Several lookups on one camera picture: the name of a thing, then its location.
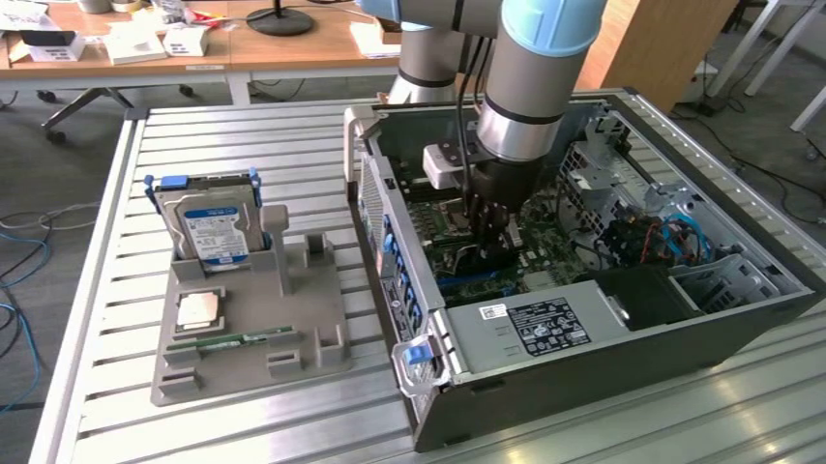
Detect grey power supply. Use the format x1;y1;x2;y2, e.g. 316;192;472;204
443;281;631;376

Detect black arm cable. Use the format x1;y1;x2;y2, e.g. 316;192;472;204
452;35;493;215

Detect white papers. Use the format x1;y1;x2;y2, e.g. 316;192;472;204
347;20;403;60

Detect white box with red button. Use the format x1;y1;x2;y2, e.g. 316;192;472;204
686;61;722;105

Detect grey parts rack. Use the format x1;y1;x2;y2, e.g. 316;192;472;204
148;203;358;408

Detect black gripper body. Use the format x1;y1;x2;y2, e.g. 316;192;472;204
466;159;541;215

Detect brown cardboard box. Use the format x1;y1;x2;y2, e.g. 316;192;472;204
375;16;407;45

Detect green RAM stick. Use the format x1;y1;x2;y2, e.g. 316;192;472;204
167;330;287;351

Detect blue wire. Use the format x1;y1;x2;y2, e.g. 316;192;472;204
659;212;715;265

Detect hard disk in blue carrier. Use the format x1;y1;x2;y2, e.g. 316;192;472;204
142;166;267;273

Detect green motherboard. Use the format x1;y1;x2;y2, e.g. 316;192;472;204
386;158;590;308

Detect metal disk bay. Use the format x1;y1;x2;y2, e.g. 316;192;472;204
666;253;783;315

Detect wooden desk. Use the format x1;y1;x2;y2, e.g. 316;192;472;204
227;0;586;105
0;0;235;144

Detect white box with black lid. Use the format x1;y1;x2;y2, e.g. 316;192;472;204
17;29;87;64

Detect blue case latch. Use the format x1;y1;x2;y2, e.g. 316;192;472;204
400;343;434;371

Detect graphics card with black fan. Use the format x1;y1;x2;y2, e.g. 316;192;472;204
428;241;522;286

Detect grey floor cable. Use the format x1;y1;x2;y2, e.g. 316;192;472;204
0;201;103;232

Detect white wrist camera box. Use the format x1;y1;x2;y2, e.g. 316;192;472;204
420;141;483;191

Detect small white labelled box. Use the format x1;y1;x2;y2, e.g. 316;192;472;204
162;25;212;59

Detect open black PC case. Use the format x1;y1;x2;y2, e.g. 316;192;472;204
342;92;817;453

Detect black plastic air duct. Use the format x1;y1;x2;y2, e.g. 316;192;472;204
589;268;706;333

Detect black round lamp base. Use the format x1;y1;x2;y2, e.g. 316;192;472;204
246;0;316;38

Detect white table frame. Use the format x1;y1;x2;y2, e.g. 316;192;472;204
705;0;826;132

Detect blue floor cable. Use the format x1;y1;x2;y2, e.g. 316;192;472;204
0;230;52;416

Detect perforated metal drive cage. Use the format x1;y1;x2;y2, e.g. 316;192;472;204
557;141;649;244

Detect silver CPU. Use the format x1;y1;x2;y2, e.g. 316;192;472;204
176;291;222;332

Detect flat white box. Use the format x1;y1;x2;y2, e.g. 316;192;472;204
100;22;171;66

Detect red wire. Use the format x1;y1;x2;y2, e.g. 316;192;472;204
637;219;674;265

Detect CPU socket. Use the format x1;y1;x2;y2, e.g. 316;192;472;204
438;198;474;237

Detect blue expansion slot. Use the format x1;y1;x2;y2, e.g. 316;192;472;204
436;272;506;290

